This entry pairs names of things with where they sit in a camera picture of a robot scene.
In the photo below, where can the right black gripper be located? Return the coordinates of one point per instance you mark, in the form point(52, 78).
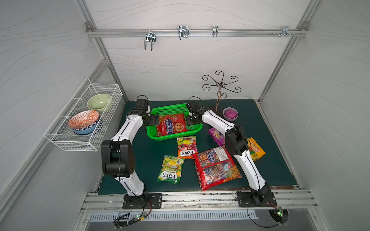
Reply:
point(191, 119)

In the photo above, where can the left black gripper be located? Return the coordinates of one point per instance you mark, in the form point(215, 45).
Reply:
point(151, 120)

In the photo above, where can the green plastic basket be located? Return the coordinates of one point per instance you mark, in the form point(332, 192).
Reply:
point(172, 110)

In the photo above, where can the red cookie bag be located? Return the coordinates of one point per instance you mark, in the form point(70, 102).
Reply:
point(171, 124)

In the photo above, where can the orange Fox's candy bag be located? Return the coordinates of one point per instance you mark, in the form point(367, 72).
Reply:
point(186, 147)

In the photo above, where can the green Fox's candy bag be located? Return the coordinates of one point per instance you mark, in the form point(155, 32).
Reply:
point(171, 170)

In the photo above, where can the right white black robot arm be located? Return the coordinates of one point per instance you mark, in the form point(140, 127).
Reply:
point(236, 143)

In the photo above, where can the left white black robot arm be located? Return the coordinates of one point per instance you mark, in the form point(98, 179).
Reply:
point(118, 157)

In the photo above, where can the purple small bowl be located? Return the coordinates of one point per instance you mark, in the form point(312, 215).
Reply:
point(230, 114)

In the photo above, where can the purple snack bag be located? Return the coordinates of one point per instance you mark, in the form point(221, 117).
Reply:
point(217, 136)

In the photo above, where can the black metal mug tree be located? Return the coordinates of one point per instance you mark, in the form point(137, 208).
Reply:
point(220, 85)

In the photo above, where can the light green bowl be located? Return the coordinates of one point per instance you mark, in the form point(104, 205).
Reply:
point(99, 102)

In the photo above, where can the dark green table mat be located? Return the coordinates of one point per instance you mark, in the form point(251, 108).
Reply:
point(149, 154)

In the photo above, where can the blue bowl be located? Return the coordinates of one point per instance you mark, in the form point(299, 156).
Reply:
point(86, 130)

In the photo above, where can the large red candy bag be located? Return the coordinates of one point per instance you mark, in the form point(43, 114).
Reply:
point(215, 167)

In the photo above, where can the orange patterned bowl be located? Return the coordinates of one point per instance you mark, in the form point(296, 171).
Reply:
point(83, 119)

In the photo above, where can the metal double hook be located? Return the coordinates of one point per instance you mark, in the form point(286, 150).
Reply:
point(150, 39)

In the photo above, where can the yellow orange snack bag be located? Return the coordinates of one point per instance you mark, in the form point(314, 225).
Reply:
point(256, 151)

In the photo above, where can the metal loop hook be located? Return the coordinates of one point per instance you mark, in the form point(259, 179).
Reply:
point(183, 32)

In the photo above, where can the small metal hook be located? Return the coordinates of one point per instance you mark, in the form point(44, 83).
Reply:
point(215, 31)

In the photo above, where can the white perforated vent strip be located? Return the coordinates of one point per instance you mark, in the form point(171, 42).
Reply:
point(177, 215)

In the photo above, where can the metal corner hook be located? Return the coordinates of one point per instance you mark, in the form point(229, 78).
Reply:
point(284, 33)

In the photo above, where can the white wire wall basket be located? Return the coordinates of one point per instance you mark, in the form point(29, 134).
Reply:
point(61, 135)

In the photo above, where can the aluminium wall rail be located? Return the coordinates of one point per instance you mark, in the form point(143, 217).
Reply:
point(194, 33)

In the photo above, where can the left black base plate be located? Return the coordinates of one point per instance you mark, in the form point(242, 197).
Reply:
point(154, 200)

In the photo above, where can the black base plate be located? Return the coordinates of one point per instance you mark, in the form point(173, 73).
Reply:
point(154, 200)
point(245, 199)

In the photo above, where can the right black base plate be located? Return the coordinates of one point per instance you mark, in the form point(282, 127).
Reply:
point(245, 199)

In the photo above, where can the aluminium front frame rail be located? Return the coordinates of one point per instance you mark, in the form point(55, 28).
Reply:
point(200, 201)

